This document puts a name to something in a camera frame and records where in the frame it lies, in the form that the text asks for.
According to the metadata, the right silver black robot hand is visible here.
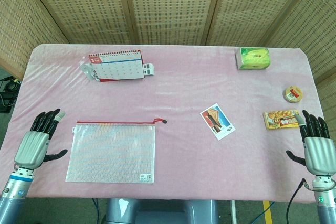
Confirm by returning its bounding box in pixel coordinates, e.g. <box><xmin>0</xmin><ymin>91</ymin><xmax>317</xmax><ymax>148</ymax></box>
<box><xmin>286</xmin><ymin>110</ymin><xmax>336</xmax><ymax>176</ymax></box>

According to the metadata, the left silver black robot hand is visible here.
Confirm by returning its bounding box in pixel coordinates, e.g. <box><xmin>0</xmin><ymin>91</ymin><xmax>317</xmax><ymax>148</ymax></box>
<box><xmin>13</xmin><ymin>108</ymin><xmax>68</xmax><ymax>171</ymax></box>

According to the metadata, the clear zipper pouch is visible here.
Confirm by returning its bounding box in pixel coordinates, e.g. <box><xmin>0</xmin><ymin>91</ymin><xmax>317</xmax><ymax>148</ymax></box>
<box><xmin>65</xmin><ymin>118</ymin><xmax>168</xmax><ymax>184</ymax></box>

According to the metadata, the yellow snack box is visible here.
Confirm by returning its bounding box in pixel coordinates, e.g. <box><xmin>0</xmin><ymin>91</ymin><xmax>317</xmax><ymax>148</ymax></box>
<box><xmin>262</xmin><ymin>110</ymin><xmax>301</xmax><ymax>131</ymax></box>

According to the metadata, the black equipment on floor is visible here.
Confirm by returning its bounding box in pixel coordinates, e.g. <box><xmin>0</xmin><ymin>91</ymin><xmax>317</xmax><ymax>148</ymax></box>
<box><xmin>0</xmin><ymin>76</ymin><xmax>21</xmax><ymax>113</ymax></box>

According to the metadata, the picture postcard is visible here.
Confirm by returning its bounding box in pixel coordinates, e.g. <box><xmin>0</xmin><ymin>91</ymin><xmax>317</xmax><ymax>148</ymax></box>
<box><xmin>199</xmin><ymin>102</ymin><xmax>236</xmax><ymax>141</ymax></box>

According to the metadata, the green tissue pack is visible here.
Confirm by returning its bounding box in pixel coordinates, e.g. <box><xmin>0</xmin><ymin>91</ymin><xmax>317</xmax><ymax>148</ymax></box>
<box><xmin>235</xmin><ymin>47</ymin><xmax>272</xmax><ymax>71</ymax></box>

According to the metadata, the red white desk calendar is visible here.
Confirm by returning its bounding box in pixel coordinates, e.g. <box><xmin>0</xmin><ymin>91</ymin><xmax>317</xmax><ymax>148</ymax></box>
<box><xmin>88</xmin><ymin>49</ymin><xmax>144</xmax><ymax>83</ymax></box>

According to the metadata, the white grey small card pack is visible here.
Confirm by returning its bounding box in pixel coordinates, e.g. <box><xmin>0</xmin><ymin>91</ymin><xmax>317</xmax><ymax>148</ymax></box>
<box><xmin>142</xmin><ymin>62</ymin><xmax>155</xmax><ymax>76</ymax></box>

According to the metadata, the grey robot torso base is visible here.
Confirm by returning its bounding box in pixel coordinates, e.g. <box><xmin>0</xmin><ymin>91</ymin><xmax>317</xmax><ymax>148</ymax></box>
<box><xmin>104</xmin><ymin>198</ymin><xmax>218</xmax><ymax>224</ymax></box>

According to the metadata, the pink table cloth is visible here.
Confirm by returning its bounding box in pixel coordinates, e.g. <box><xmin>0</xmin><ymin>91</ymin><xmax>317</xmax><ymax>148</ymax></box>
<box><xmin>0</xmin><ymin>43</ymin><xmax>336</xmax><ymax>205</ymax></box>

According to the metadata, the bamboo folding screen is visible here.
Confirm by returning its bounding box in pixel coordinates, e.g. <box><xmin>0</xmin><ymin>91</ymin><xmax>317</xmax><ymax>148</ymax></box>
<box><xmin>0</xmin><ymin>0</ymin><xmax>336</xmax><ymax>141</ymax></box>

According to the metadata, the blue floor cable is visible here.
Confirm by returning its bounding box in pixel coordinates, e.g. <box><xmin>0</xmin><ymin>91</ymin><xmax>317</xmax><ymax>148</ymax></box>
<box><xmin>255</xmin><ymin>201</ymin><xmax>275</xmax><ymax>224</ymax></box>
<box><xmin>91</xmin><ymin>198</ymin><xmax>101</xmax><ymax>224</ymax></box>

